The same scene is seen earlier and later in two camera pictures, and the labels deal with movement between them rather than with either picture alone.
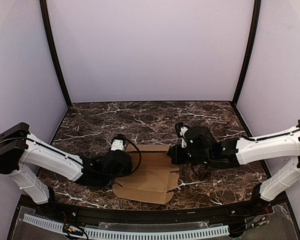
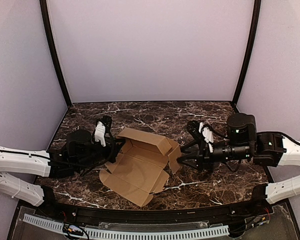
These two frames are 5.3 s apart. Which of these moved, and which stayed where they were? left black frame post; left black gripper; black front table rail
Moved: left black gripper
Stayed: left black frame post; black front table rail
